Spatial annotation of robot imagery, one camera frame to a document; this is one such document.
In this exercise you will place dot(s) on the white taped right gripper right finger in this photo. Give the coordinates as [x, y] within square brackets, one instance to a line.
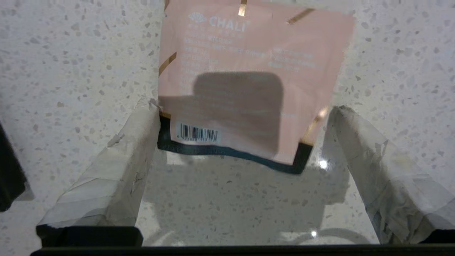
[394, 188]

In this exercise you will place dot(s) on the black serving tray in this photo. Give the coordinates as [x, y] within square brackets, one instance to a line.
[9, 177]

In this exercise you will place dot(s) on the brown paper packet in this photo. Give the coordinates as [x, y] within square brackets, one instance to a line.
[249, 53]

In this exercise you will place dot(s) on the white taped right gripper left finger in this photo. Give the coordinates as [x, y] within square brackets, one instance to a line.
[113, 170]

